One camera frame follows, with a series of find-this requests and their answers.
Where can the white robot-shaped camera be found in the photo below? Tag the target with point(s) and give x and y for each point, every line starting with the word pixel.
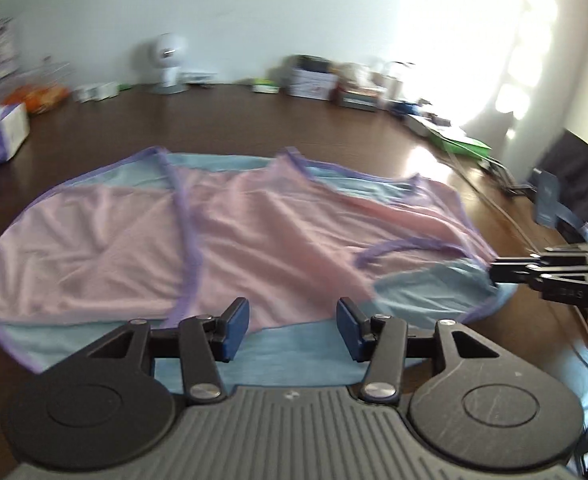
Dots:
pixel 166 62

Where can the green book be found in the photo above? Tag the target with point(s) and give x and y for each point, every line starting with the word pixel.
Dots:
pixel 461 142

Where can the small white flat device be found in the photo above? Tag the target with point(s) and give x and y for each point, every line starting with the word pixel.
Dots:
pixel 199 77

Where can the white rectangular box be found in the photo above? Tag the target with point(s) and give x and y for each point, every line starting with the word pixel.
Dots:
pixel 419 125

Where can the small green box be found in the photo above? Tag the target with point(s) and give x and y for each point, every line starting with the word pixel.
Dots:
pixel 265 86

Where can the pink and blue garment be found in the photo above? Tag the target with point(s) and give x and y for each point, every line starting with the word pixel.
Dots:
pixel 254 240

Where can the dark chair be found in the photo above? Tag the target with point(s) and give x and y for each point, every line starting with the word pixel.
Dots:
pixel 579 170

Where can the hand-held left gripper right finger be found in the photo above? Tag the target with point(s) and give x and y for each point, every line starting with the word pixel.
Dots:
pixel 350 330

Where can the blue cloth bundle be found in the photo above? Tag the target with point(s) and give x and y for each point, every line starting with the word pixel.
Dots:
pixel 405 110

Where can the white wall charger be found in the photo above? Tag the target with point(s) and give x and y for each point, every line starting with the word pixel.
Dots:
pixel 389 77

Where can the printed tin box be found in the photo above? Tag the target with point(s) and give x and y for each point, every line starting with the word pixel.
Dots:
pixel 313 85

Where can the black charger block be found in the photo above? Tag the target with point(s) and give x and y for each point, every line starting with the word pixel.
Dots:
pixel 313 64

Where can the black box with white print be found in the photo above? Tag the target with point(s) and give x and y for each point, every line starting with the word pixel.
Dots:
pixel 358 101

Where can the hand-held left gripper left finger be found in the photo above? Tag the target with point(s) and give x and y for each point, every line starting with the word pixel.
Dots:
pixel 236 330

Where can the clear container of orange fruit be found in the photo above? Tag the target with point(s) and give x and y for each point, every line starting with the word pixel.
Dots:
pixel 39 92

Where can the purple and white tissue box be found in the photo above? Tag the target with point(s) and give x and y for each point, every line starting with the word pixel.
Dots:
pixel 1 132

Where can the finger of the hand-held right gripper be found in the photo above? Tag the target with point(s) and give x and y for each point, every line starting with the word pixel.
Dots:
pixel 514 263
pixel 534 277

